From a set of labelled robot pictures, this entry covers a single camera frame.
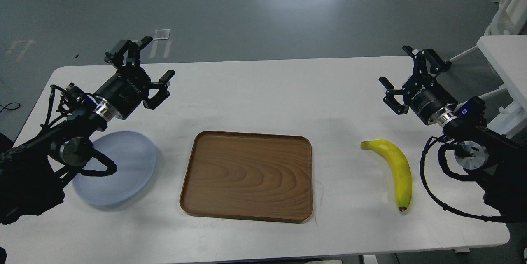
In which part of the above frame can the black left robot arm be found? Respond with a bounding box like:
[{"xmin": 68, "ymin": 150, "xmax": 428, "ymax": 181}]
[{"xmin": 0, "ymin": 36, "xmax": 175, "ymax": 225}]

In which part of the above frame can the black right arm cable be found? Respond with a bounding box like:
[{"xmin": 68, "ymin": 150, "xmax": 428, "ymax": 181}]
[{"xmin": 420, "ymin": 136, "xmax": 509, "ymax": 223}]

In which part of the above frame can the brown wooden tray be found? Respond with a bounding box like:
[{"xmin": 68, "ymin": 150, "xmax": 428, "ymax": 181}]
[{"xmin": 179, "ymin": 131, "xmax": 314, "ymax": 223}]

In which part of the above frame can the light blue plate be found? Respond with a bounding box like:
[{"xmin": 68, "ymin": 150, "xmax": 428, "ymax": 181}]
[{"xmin": 72, "ymin": 131, "xmax": 156, "ymax": 206}]

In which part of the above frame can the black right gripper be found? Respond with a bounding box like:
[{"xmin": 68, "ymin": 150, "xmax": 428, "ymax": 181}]
[{"xmin": 379, "ymin": 46, "xmax": 459, "ymax": 125}]

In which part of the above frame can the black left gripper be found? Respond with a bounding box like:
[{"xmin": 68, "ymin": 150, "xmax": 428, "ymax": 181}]
[{"xmin": 94, "ymin": 36, "xmax": 176, "ymax": 120}]

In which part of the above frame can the white side table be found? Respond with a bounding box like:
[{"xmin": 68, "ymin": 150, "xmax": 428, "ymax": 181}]
[{"xmin": 449, "ymin": 35, "xmax": 527, "ymax": 138}]

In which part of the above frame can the yellow banana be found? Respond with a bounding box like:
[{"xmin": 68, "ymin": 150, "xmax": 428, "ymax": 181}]
[{"xmin": 360, "ymin": 139, "xmax": 413, "ymax": 212}]

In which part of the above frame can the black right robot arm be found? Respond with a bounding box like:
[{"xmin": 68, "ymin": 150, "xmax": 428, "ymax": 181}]
[{"xmin": 380, "ymin": 46, "xmax": 526, "ymax": 223}]

